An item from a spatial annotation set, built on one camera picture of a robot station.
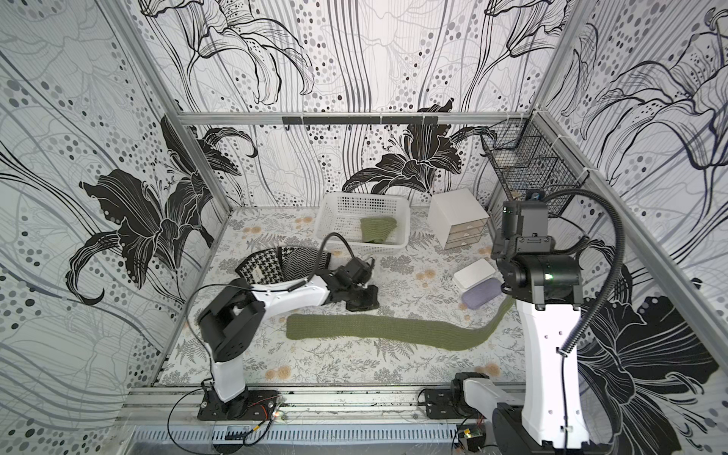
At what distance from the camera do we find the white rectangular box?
95 centimetres

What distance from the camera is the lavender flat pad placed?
0.91m

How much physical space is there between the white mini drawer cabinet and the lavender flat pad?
0.18m

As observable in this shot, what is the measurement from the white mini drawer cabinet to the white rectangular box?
0.11 m

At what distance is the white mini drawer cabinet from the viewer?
99 cm

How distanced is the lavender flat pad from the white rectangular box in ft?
0.04
